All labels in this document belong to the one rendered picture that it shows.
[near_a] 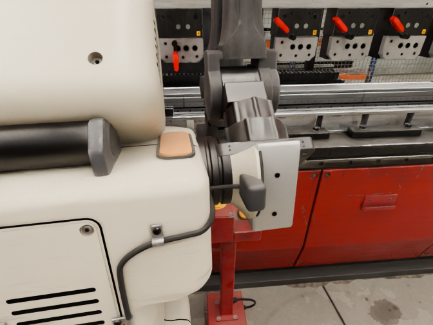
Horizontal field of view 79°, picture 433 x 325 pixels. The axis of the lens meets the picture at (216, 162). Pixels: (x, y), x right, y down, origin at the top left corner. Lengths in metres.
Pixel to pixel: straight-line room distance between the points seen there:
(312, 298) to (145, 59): 1.56
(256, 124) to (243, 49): 0.12
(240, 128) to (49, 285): 0.24
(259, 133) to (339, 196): 1.00
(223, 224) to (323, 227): 0.65
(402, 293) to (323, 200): 0.81
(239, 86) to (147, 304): 0.27
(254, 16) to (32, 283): 0.37
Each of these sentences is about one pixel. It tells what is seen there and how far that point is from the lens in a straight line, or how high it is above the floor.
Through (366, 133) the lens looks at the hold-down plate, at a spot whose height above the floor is 0.90.
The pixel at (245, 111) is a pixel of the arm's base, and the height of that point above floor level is 1.24.
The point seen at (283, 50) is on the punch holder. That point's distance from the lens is 1.04.
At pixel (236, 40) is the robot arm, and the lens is 0.39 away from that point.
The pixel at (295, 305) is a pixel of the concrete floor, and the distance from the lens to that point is 1.62.
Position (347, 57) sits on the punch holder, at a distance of 1.14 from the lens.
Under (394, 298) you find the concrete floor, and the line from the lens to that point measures 1.86.
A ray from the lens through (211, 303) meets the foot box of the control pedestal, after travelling 1.44.
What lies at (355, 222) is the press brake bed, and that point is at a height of 0.46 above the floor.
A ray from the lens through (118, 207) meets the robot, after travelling 0.22.
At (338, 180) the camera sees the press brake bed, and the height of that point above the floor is 0.71.
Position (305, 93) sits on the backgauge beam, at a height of 0.97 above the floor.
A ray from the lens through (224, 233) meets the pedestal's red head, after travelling 0.90.
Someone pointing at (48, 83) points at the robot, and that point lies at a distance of 0.23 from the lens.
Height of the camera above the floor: 1.35
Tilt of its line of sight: 31 degrees down
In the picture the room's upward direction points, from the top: straight up
